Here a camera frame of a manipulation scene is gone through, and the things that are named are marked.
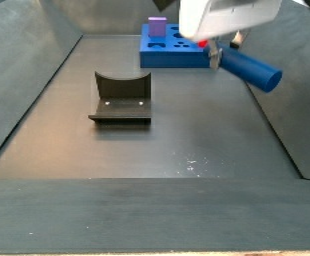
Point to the purple rectangular peg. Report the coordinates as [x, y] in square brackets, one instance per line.
[156, 26]

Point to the red hexagonal peg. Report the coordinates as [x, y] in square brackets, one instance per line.
[202, 44]

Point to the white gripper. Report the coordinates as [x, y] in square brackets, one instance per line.
[210, 18]

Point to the black curved holder stand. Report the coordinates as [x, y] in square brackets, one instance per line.
[124, 99]

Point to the blue shape sorter block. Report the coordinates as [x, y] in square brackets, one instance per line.
[169, 51]

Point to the blue round cylinder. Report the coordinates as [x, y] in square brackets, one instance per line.
[256, 73]

